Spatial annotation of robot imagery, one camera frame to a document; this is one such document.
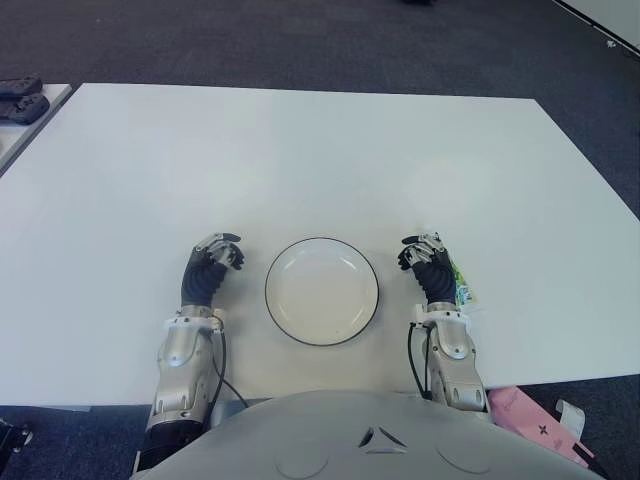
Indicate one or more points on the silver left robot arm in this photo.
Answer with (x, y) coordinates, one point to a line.
(182, 360)

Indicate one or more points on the green toothpaste tube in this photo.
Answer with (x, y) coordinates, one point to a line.
(464, 287)

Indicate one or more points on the white paper strip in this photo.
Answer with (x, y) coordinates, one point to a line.
(572, 417)

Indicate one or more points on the pink cardboard box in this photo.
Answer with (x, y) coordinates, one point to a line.
(520, 415)

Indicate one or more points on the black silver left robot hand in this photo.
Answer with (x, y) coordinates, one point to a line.
(200, 280)

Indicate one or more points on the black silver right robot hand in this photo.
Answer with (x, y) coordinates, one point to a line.
(437, 280)

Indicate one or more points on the black game controller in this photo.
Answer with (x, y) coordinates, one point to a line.
(25, 109)
(20, 85)

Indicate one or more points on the grey robot torso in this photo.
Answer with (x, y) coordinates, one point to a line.
(370, 440)

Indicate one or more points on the white side table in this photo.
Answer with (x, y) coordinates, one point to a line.
(20, 137)

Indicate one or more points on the black wheeled base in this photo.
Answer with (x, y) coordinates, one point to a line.
(12, 435)

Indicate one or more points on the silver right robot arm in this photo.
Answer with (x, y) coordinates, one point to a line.
(452, 350)

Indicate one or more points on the white plate with black rim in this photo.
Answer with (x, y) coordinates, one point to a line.
(322, 295)

